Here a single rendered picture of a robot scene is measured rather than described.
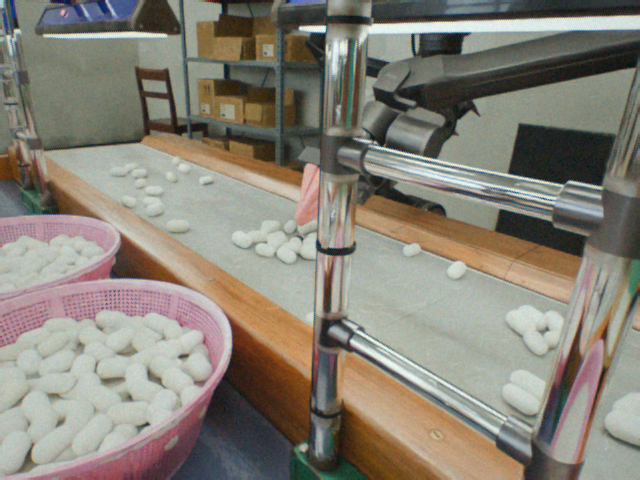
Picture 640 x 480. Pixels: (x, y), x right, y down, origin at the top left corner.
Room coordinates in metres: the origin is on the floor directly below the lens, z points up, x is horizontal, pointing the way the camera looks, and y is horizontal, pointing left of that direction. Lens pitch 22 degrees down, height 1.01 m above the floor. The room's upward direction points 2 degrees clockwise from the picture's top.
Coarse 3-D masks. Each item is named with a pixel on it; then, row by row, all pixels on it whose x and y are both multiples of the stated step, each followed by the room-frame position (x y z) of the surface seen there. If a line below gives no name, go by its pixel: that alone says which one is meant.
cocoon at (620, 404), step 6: (624, 396) 0.31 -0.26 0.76; (630, 396) 0.30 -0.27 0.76; (636, 396) 0.30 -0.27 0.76; (618, 402) 0.30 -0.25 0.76; (624, 402) 0.29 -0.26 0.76; (630, 402) 0.29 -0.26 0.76; (636, 402) 0.29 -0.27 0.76; (612, 408) 0.30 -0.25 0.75; (618, 408) 0.29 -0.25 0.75; (624, 408) 0.29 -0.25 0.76; (630, 408) 0.29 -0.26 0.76; (636, 408) 0.29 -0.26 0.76; (636, 414) 0.28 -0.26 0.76
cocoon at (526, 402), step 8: (512, 384) 0.31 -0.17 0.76; (504, 392) 0.31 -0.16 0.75; (512, 392) 0.31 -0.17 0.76; (520, 392) 0.30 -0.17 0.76; (528, 392) 0.30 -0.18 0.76; (512, 400) 0.30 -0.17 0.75; (520, 400) 0.30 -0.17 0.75; (528, 400) 0.29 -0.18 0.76; (536, 400) 0.30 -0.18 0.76; (520, 408) 0.30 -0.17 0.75; (528, 408) 0.29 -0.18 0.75; (536, 408) 0.29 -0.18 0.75
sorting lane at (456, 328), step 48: (144, 192) 0.89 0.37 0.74; (192, 192) 0.91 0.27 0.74; (240, 192) 0.92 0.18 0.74; (192, 240) 0.65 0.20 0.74; (384, 240) 0.68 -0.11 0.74; (288, 288) 0.50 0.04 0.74; (384, 288) 0.51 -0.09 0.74; (432, 288) 0.52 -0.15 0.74; (480, 288) 0.52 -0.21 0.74; (384, 336) 0.40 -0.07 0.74; (432, 336) 0.41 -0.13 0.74; (480, 336) 0.41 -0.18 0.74; (480, 384) 0.33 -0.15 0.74; (624, 384) 0.34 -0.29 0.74
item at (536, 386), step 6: (516, 372) 0.33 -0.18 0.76; (522, 372) 0.33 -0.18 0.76; (528, 372) 0.33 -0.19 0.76; (510, 378) 0.33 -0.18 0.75; (516, 378) 0.32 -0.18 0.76; (522, 378) 0.32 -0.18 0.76; (528, 378) 0.32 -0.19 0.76; (534, 378) 0.32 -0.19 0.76; (522, 384) 0.32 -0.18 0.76; (528, 384) 0.31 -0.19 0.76; (534, 384) 0.31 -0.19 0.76; (540, 384) 0.31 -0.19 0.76; (528, 390) 0.31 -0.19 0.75; (534, 390) 0.31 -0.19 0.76; (540, 390) 0.31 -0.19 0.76; (540, 396) 0.30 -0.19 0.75; (540, 402) 0.30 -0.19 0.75
